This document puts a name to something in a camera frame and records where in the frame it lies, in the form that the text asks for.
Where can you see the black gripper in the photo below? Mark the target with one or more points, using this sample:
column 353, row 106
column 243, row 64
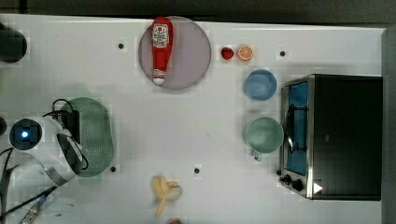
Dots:
column 71, row 123

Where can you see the green plastic strainer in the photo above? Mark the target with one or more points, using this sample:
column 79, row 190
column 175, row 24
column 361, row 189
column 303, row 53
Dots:
column 95, row 132

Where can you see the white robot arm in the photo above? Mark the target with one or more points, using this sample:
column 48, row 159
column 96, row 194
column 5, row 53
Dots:
column 55, row 159

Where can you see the small black knob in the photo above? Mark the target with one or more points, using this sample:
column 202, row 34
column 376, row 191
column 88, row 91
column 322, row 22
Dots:
column 3, row 126

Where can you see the black round object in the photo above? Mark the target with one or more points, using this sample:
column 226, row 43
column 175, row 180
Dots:
column 13, row 45

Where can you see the peeled banana toy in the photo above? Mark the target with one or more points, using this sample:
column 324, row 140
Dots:
column 165, row 192

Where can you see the red ketchup bottle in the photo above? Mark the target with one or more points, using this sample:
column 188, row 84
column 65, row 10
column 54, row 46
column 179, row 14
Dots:
column 162, row 36

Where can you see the grey round plate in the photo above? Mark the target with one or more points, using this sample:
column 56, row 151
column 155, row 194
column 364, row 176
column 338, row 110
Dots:
column 190, row 58

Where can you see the red fruit toy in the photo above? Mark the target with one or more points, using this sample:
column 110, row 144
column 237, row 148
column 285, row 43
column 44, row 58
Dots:
column 175, row 221

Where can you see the red strawberry toy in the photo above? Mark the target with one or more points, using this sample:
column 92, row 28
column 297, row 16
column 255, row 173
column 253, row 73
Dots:
column 227, row 53

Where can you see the orange slice toy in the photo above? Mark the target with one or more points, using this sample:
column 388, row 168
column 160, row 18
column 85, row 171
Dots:
column 245, row 53

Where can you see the blue cup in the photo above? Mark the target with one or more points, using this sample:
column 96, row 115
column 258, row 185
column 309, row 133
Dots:
column 260, row 85

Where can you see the green mug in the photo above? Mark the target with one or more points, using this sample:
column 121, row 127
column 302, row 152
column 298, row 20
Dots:
column 263, row 135

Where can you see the black toaster oven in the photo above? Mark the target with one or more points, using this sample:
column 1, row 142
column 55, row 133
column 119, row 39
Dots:
column 333, row 126

